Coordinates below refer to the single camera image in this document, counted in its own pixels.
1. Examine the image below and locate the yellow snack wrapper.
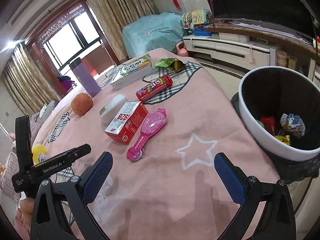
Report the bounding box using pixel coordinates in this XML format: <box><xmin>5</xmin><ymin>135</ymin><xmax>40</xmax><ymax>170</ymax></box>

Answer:
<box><xmin>274</xmin><ymin>135</ymin><xmax>291</xmax><ymax>146</ymax></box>

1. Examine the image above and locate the red white milk carton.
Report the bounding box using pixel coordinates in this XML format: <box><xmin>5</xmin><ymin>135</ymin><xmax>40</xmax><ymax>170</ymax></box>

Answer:
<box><xmin>105</xmin><ymin>101</ymin><xmax>148</xmax><ymax>145</ymax></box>

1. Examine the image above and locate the white paper cup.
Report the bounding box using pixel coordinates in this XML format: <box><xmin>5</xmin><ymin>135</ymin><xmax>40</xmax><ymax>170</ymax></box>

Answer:
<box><xmin>99</xmin><ymin>94</ymin><xmax>127</xmax><ymax>131</ymax></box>

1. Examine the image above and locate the silver blue wrapper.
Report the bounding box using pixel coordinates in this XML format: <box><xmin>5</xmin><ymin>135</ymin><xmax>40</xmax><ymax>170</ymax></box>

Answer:
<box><xmin>280</xmin><ymin>113</ymin><xmax>306</xmax><ymax>138</ymax></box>

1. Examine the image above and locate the red orange snack packet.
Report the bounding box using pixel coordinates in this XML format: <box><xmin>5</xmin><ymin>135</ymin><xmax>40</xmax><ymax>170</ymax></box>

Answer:
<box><xmin>260</xmin><ymin>116</ymin><xmax>275</xmax><ymax>136</ymax></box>

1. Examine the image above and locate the pink blanket table cover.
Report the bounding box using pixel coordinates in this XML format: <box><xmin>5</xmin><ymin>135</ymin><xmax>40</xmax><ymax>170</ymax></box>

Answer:
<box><xmin>15</xmin><ymin>48</ymin><xmax>281</xmax><ymax>240</ymax></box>

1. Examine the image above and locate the red candy tube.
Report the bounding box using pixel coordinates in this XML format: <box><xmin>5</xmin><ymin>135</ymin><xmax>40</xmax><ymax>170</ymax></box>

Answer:
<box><xmin>136</xmin><ymin>75</ymin><xmax>173</xmax><ymax>102</ymax></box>

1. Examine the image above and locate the white round trash bin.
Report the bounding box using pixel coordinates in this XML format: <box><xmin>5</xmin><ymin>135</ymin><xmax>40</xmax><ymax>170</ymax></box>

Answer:
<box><xmin>239</xmin><ymin>66</ymin><xmax>319</xmax><ymax>161</ymax></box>

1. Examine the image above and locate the black trash bag liner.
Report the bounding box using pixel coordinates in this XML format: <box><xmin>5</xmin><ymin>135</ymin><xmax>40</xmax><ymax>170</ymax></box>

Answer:
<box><xmin>230</xmin><ymin>92</ymin><xmax>320</xmax><ymax>184</ymax></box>

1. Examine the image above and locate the person left hand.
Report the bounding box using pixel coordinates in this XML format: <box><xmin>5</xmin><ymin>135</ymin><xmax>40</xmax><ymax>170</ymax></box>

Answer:
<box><xmin>20</xmin><ymin>197</ymin><xmax>35</xmax><ymax>222</ymax></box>

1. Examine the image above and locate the yellow plastic cup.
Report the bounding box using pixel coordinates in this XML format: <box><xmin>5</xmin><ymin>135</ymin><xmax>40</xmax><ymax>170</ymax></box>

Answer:
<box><xmin>31</xmin><ymin>144</ymin><xmax>47</xmax><ymax>164</ymax></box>

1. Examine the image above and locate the orange fruit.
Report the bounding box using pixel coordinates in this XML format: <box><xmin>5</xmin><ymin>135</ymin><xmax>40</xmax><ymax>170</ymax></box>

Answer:
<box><xmin>71</xmin><ymin>93</ymin><xmax>93</xmax><ymax>116</ymax></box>

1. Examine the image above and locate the pink hairbrush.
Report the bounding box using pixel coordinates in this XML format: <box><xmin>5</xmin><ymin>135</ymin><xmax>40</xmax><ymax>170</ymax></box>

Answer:
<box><xmin>126</xmin><ymin>108</ymin><xmax>167</xmax><ymax>162</ymax></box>

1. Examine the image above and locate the beige left curtain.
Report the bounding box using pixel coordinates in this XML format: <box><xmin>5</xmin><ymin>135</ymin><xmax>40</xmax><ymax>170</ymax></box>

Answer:
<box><xmin>1</xmin><ymin>43</ymin><xmax>61</xmax><ymax>115</ymax></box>

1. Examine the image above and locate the beige curtain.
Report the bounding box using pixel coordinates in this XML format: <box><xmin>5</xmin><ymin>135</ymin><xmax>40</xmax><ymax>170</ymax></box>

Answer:
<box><xmin>1</xmin><ymin>43</ymin><xmax>61</xmax><ymax>115</ymax></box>
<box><xmin>86</xmin><ymin>0</ymin><xmax>155</xmax><ymax>60</ymax></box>

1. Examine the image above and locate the purple water bottle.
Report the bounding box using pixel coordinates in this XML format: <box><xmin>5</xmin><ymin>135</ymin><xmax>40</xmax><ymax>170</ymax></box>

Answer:
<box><xmin>69</xmin><ymin>57</ymin><xmax>101</xmax><ymax>98</ymax></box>

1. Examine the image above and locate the stack of children books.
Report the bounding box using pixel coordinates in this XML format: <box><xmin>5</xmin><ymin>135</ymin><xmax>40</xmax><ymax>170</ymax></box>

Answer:
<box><xmin>110</xmin><ymin>53</ymin><xmax>153</xmax><ymax>89</ymax></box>

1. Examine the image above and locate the green gold snack bag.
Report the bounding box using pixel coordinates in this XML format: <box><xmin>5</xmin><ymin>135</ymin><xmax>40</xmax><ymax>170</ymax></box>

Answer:
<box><xmin>155</xmin><ymin>58</ymin><xmax>187</xmax><ymax>73</ymax></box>

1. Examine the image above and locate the white tv cabinet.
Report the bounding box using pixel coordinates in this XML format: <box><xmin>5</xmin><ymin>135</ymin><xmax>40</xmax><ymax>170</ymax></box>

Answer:
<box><xmin>183</xmin><ymin>33</ymin><xmax>319</xmax><ymax>81</ymax></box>

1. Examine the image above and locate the pink kettlebell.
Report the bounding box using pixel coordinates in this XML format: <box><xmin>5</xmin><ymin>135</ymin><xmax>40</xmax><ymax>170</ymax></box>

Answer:
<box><xmin>176</xmin><ymin>41</ymin><xmax>189</xmax><ymax>57</ymax></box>

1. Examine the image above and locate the teal covered furniture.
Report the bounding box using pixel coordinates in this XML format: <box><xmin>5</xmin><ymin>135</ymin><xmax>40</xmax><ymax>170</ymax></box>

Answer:
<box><xmin>122</xmin><ymin>12</ymin><xmax>184</xmax><ymax>59</ymax></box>

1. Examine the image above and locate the beige right curtain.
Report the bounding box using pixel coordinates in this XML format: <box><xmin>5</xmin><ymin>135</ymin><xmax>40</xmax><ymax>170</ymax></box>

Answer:
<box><xmin>86</xmin><ymin>0</ymin><xmax>155</xmax><ymax>60</ymax></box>

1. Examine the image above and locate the colourful toy cash register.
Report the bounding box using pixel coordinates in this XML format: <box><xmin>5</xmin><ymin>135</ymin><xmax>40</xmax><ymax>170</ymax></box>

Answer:
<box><xmin>182</xmin><ymin>9</ymin><xmax>212</xmax><ymax>36</ymax></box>

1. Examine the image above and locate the black flat television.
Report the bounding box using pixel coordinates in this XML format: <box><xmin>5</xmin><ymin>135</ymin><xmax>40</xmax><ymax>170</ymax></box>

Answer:
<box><xmin>207</xmin><ymin>0</ymin><xmax>319</xmax><ymax>38</ymax></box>

